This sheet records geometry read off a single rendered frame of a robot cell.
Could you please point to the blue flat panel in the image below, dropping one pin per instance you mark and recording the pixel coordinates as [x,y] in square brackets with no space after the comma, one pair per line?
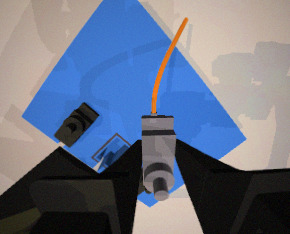
[93,99]

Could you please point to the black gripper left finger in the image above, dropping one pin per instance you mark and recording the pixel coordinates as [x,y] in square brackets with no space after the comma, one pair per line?
[114,191]

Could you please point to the grey micro servo with orange cable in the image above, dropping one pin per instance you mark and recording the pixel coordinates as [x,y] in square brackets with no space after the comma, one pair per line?
[159,140]

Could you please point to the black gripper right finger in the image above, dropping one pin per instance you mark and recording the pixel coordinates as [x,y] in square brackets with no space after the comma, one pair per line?
[222,194]

